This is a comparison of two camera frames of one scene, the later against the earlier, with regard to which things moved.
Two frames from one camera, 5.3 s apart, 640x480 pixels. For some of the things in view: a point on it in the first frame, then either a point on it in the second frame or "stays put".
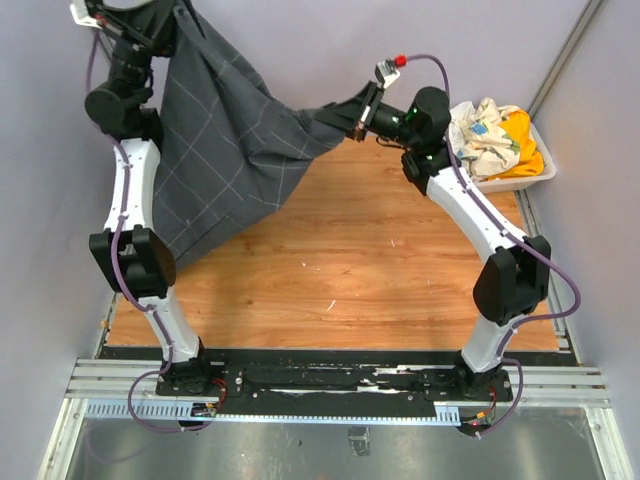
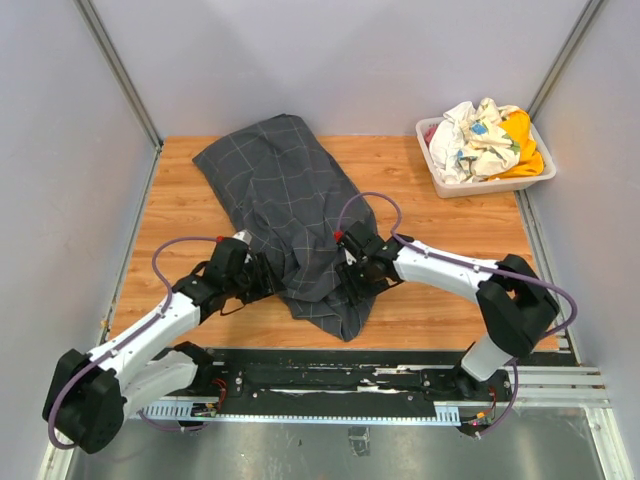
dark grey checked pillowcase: [228, 149] to [284, 193]
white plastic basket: [502, 184] stays put
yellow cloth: [531, 162] stays put
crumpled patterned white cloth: [484, 148] stays put
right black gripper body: [369, 113] to [359, 281]
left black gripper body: [134, 35] to [252, 284]
